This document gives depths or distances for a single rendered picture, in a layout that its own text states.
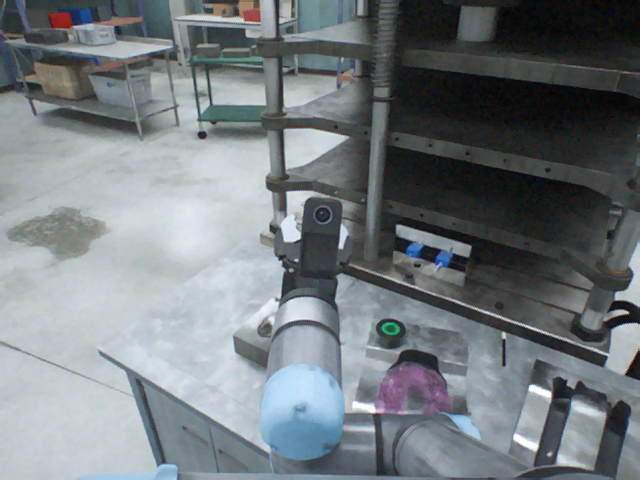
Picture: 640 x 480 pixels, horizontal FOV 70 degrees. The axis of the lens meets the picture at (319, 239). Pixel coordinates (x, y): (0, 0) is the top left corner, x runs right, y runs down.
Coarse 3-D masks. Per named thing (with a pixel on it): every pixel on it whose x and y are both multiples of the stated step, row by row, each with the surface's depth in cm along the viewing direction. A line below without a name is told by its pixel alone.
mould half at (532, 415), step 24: (528, 384) 117; (552, 384) 107; (600, 384) 116; (528, 408) 104; (576, 408) 102; (600, 408) 101; (528, 432) 101; (576, 432) 99; (600, 432) 98; (528, 456) 97; (576, 456) 97; (624, 456) 95
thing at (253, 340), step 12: (276, 300) 143; (264, 312) 138; (252, 324) 133; (264, 324) 135; (240, 336) 129; (252, 336) 129; (264, 336) 131; (240, 348) 131; (252, 348) 127; (264, 348) 125; (252, 360) 130; (264, 360) 127
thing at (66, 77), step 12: (36, 60) 550; (48, 60) 550; (60, 60) 553; (72, 60) 557; (84, 60) 554; (48, 72) 542; (60, 72) 533; (72, 72) 533; (84, 72) 546; (48, 84) 553; (60, 84) 541; (72, 84) 536; (84, 84) 549; (60, 96) 555; (72, 96) 543; (84, 96) 553
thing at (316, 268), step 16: (304, 208) 53; (320, 208) 53; (336, 208) 53; (304, 224) 53; (320, 224) 53; (336, 224) 53; (304, 240) 53; (320, 240) 53; (336, 240) 53; (304, 256) 53; (320, 256) 53; (336, 256) 53; (304, 272) 53; (320, 272) 53; (320, 288) 53
